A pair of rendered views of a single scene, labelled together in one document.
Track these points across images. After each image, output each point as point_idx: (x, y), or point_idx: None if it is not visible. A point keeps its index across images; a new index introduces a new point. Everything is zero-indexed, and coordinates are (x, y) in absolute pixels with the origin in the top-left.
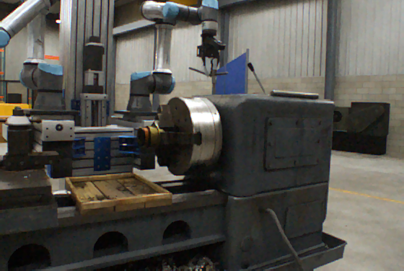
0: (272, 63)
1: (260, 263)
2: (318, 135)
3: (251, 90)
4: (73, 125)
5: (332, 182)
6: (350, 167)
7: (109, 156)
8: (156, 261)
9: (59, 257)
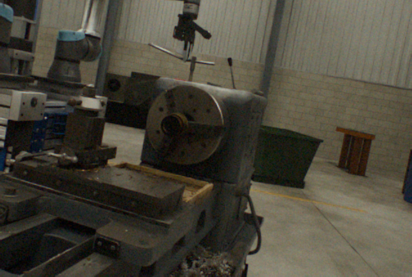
0: None
1: (228, 243)
2: (259, 127)
3: None
4: (45, 100)
5: (131, 160)
6: (137, 143)
7: (44, 138)
8: None
9: (159, 264)
